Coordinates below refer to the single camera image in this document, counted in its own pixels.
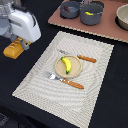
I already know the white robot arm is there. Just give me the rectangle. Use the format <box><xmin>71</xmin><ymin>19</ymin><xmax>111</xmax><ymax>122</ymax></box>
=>
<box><xmin>0</xmin><ymin>0</ymin><xmax>41</xmax><ymax>50</ymax></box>

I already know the yellow toy banana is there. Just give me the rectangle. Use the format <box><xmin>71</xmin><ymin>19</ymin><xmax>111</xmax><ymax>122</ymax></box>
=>
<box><xmin>61</xmin><ymin>57</ymin><xmax>71</xmax><ymax>74</ymax></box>

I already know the beige round plate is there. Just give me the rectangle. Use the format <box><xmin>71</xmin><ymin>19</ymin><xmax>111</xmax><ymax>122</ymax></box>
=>
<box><xmin>55</xmin><ymin>55</ymin><xmax>82</xmax><ymax>78</ymax></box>

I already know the fork with wooden handle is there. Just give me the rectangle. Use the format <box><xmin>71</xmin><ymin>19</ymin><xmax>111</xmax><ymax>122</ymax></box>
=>
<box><xmin>43</xmin><ymin>71</ymin><xmax>84</xmax><ymax>89</ymax></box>

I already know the brown toy sausage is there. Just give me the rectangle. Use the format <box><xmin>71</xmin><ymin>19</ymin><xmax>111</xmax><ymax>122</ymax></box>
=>
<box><xmin>64</xmin><ymin>5</ymin><xmax>71</xmax><ymax>12</ymax></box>

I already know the yellow toy bread loaf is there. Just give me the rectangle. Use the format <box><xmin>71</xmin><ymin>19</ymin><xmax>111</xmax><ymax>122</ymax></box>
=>
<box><xmin>3</xmin><ymin>37</ymin><xmax>32</xmax><ymax>60</ymax></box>

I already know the white woven placemat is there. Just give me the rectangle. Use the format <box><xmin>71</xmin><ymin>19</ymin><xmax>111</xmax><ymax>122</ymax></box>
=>
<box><xmin>13</xmin><ymin>31</ymin><xmax>113</xmax><ymax>128</ymax></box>

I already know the knife with wooden handle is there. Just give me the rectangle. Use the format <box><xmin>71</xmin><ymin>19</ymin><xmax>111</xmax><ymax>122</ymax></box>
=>
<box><xmin>57</xmin><ymin>49</ymin><xmax>97</xmax><ymax>63</ymax></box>

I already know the beige bowl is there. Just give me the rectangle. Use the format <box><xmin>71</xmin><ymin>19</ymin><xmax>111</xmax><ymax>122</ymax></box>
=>
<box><xmin>116</xmin><ymin>4</ymin><xmax>128</xmax><ymax>30</ymax></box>

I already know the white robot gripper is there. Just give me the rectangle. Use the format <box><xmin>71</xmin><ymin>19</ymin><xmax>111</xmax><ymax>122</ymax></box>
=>
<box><xmin>0</xmin><ymin>3</ymin><xmax>41</xmax><ymax>50</ymax></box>

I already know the grey pot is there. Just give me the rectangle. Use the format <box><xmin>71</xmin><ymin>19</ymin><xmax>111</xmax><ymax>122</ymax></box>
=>
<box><xmin>60</xmin><ymin>1</ymin><xmax>80</xmax><ymax>19</ymax></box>

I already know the grey saucepan with handle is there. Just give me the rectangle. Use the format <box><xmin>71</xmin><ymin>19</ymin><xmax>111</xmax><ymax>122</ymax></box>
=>
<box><xmin>80</xmin><ymin>1</ymin><xmax>104</xmax><ymax>25</ymax></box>

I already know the yellow cheese wedge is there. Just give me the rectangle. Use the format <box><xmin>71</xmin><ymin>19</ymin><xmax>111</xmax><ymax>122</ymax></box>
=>
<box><xmin>84</xmin><ymin>11</ymin><xmax>94</xmax><ymax>17</ymax></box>

